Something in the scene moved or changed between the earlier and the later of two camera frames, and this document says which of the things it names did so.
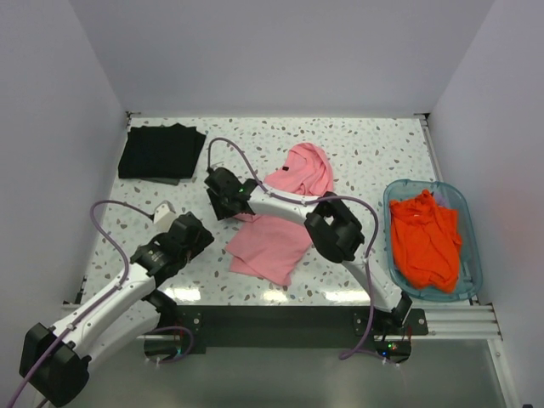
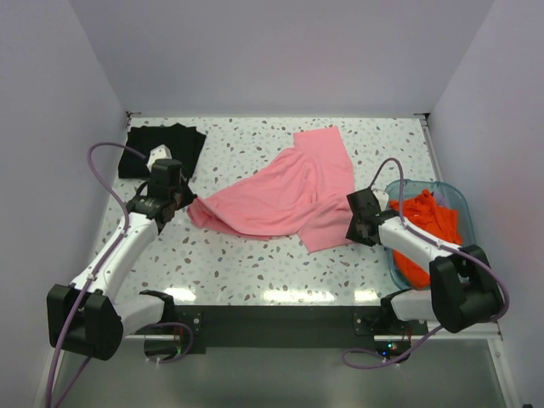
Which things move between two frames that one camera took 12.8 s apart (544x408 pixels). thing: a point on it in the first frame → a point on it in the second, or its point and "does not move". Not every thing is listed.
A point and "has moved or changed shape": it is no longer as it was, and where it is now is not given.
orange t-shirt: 426,242 does not move
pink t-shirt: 272,247 has moved or changed shape
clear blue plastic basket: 469,266 does not move
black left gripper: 203,240 → 189,195
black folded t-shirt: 161,151 does not move
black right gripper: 221,212 → 354,235
